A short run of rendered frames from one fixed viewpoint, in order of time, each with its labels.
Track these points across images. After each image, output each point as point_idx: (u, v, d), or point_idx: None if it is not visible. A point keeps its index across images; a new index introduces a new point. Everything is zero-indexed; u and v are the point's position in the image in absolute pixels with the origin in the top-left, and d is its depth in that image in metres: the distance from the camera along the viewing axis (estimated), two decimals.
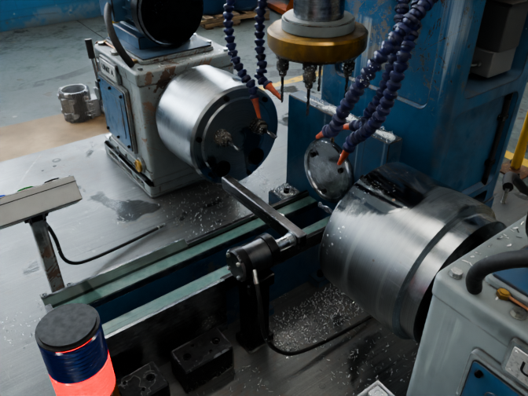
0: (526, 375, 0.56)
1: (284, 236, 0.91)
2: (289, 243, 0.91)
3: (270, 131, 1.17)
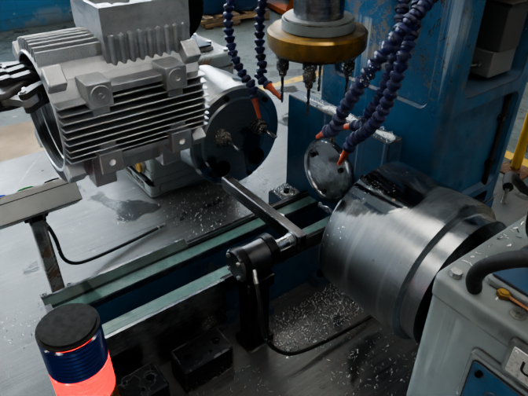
0: (526, 375, 0.56)
1: (284, 236, 0.91)
2: (289, 243, 0.91)
3: (270, 131, 1.17)
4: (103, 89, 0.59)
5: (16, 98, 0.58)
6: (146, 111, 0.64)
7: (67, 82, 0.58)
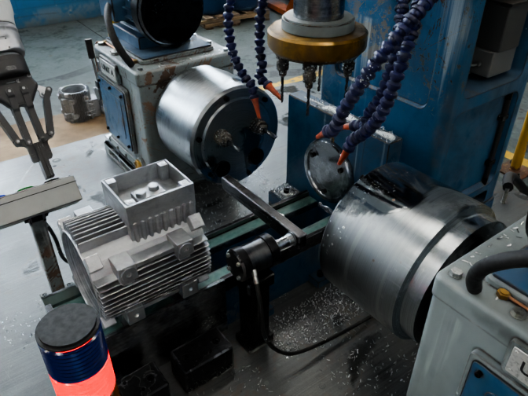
0: (526, 375, 0.56)
1: (284, 236, 0.91)
2: (289, 243, 0.91)
3: (270, 131, 1.17)
4: (130, 270, 0.77)
5: None
6: (163, 276, 0.82)
7: (103, 267, 0.77)
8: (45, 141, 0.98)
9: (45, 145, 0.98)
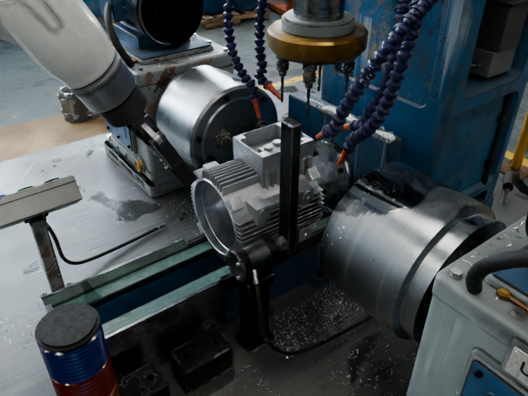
0: (526, 375, 0.56)
1: (275, 240, 0.90)
2: (280, 247, 0.90)
3: None
4: (265, 210, 0.90)
5: (154, 131, 0.82)
6: None
7: (243, 207, 0.90)
8: None
9: None
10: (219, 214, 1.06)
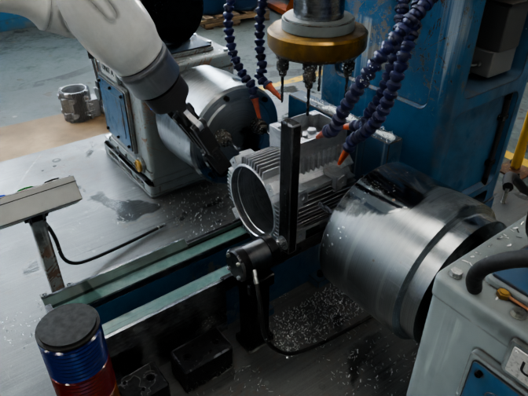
0: (526, 375, 0.56)
1: (275, 240, 0.90)
2: (280, 247, 0.90)
3: None
4: (304, 194, 0.95)
5: (196, 118, 0.85)
6: (322, 203, 1.00)
7: None
8: None
9: None
10: (254, 199, 1.10)
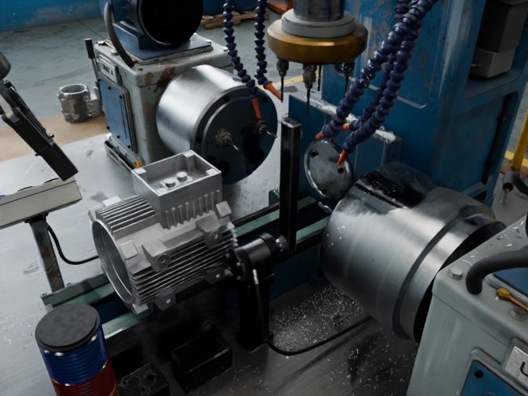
0: (526, 375, 0.56)
1: (275, 240, 0.90)
2: (280, 247, 0.90)
3: (270, 131, 1.17)
4: (164, 256, 0.80)
5: (9, 107, 0.71)
6: (192, 262, 0.85)
7: (137, 254, 0.79)
8: None
9: None
10: None
